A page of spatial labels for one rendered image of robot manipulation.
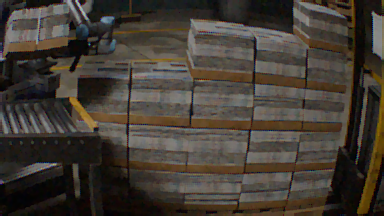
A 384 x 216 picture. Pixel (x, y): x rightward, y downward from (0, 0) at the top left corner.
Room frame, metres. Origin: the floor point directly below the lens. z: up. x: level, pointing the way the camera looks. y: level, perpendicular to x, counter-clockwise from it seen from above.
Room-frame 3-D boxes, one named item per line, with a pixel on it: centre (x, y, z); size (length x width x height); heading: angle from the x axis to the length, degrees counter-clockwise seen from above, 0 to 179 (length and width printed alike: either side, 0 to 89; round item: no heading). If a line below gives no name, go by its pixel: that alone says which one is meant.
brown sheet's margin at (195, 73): (3.59, -0.11, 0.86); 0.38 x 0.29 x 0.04; 6
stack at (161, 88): (3.58, 0.02, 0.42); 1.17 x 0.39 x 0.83; 96
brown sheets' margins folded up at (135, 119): (3.58, 0.02, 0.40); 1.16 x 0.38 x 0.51; 96
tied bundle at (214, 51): (3.60, -0.11, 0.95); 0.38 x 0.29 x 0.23; 6
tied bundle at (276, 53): (3.63, -0.41, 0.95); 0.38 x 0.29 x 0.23; 6
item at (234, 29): (3.61, -0.11, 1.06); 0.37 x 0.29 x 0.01; 6
